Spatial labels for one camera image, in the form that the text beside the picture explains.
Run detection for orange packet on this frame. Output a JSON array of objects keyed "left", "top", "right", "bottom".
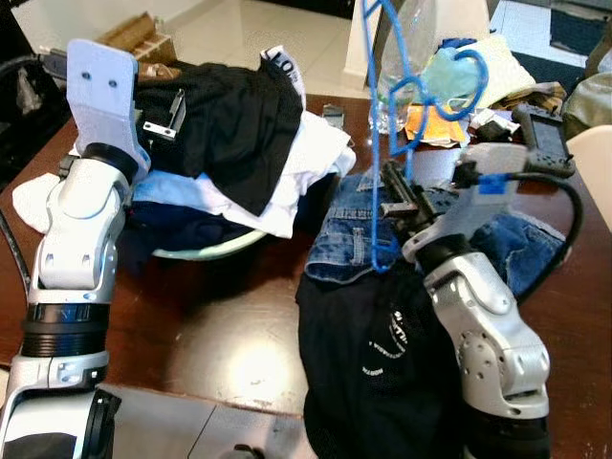
[{"left": 404, "top": 103, "right": 470, "bottom": 146}]

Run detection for black power adapter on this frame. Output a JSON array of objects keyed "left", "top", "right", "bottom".
[{"left": 469, "top": 110, "right": 513, "bottom": 144}]

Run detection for blue denim shorts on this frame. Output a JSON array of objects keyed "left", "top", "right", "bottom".
[{"left": 304, "top": 170, "right": 567, "bottom": 299}]

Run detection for brown wooden table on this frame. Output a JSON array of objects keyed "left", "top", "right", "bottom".
[{"left": 0, "top": 91, "right": 612, "bottom": 455}]

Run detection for white garment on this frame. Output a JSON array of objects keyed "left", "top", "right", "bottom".
[{"left": 14, "top": 110, "right": 357, "bottom": 240}]

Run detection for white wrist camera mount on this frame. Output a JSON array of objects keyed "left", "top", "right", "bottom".
[
  {"left": 404, "top": 143, "right": 530, "bottom": 264},
  {"left": 67, "top": 38, "right": 154, "bottom": 181}
]

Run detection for olive green bag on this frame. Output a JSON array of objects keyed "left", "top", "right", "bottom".
[{"left": 562, "top": 72, "right": 612, "bottom": 140}]

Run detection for black handheld controller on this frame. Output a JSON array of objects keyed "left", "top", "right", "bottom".
[{"left": 512, "top": 103, "right": 578, "bottom": 180}]

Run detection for navy blue garment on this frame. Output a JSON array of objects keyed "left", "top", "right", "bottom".
[{"left": 120, "top": 196, "right": 336, "bottom": 273}]

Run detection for cardboard box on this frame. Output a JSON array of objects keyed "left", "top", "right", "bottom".
[{"left": 96, "top": 11, "right": 180, "bottom": 66}]

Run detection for clear plastic bottle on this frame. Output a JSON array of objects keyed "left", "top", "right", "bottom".
[{"left": 378, "top": 0, "right": 443, "bottom": 135}]

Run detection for cream chair wooden legs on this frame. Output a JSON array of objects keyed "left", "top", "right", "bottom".
[{"left": 566, "top": 124, "right": 612, "bottom": 207}]

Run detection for light green cloth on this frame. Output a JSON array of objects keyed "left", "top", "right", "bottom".
[{"left": 421, "top": 46, "right": 486, "bottom": 106}]

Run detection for blue plastic clothes hanger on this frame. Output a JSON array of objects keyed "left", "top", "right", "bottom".
[{"left": 359, "top": 0, "right": 491, "bottom": 275}]

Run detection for black t-shirt small white print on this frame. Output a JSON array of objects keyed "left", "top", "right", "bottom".
[{"left": 296, "top": 273, "right": 479, "bottom": 459}]

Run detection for green plastic basin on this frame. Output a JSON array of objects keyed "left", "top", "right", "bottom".
[{"left": 153, "top": 228, "right": 271, "bottom": 262}]

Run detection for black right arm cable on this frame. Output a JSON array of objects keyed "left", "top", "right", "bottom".
[{"left": 476, "top": 170, "right": 586, "bottom": 299}]

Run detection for light blue garment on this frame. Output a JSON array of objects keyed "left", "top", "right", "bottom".
[{"left": 129, "top": 172, "right": 288, "bottom": 213}]

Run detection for cream cloth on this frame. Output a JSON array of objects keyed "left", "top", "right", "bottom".
[{"left": 449, "top": 33, "right": 538, "bottom": 108}]

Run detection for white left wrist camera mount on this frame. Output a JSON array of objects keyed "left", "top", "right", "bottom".
[{"left": 67, "top": 38, "right": 154, "bottom": 181}]

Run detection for black shorts white waistband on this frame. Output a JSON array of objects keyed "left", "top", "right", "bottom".
[{"left": 134, "top": 43, "right": 309, "bottom": 217}]

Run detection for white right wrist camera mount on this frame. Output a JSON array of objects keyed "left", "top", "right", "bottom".
[{"left": 404, "top": 143, "right": 530, "bottom": 264}]

